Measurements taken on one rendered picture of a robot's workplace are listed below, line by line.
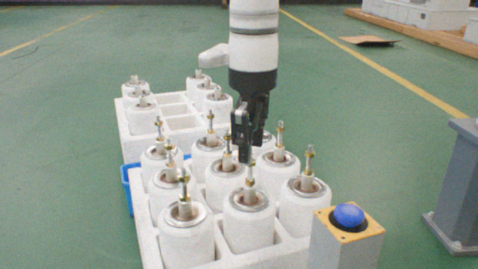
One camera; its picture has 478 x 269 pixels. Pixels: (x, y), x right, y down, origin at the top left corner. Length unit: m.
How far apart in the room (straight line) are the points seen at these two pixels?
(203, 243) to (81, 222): 0.53
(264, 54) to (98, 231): 0.70
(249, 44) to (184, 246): 0.33
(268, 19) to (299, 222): 0.37
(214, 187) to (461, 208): 0.59
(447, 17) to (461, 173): 3.17
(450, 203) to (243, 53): 0.70
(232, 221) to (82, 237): 0.50
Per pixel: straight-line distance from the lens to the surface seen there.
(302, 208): 0.67
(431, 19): 3.99
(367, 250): 0.53
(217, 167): 0.74
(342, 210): 0.52
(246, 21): 0.50
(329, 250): 0.53
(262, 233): 0.65
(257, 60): 0.51
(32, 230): 1.11
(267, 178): 0.76
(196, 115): 1.20
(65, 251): 1.00
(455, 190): 1.02
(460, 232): 1.04
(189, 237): 0.60
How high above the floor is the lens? 0.63
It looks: 25 degrees down
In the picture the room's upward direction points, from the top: straight up
